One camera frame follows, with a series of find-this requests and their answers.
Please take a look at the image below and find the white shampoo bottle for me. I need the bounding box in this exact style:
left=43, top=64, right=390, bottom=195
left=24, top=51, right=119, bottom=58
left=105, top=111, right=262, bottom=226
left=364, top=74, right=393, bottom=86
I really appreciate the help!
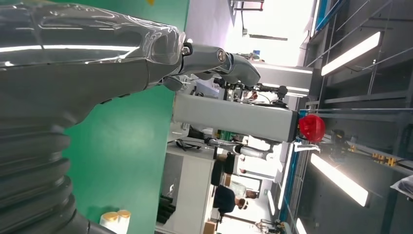
left=116, top=209, right=131, bottom=234
left=99, top=211, right=119, bottom=234

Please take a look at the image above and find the white machine with column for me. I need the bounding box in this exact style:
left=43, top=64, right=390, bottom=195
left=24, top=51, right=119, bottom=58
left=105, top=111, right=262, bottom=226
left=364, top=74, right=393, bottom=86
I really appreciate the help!
left=173, top=93, right=299, bottom=143

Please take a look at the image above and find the white cabinet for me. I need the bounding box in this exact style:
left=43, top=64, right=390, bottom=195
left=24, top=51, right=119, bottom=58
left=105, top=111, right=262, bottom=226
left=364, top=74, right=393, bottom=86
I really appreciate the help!
left=160, top=142, right=215, bottom=234

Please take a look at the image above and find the person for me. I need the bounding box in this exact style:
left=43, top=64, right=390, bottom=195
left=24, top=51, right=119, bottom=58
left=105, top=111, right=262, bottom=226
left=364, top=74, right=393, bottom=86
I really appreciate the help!
left=213, top=184, right=249, bottom=215

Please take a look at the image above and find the red emergency stop button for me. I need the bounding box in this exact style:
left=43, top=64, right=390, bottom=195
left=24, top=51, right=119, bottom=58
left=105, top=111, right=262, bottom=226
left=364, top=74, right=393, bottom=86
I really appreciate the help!
left=298, top=114, right=326, bottom=143

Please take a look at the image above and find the long ceiling light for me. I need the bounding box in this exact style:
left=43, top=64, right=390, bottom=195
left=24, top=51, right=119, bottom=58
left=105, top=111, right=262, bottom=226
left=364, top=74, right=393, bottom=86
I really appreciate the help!
left=295, top=218, right=308, bottom=234

